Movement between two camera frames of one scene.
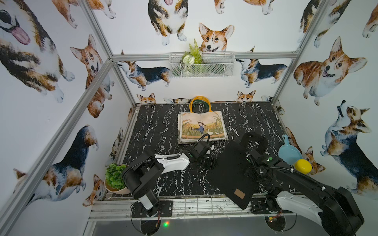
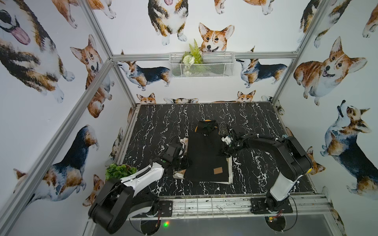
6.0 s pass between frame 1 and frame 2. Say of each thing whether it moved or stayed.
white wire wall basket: stayed
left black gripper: moved
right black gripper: moved
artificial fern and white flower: stayed
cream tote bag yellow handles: moved
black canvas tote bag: moved
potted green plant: stayed
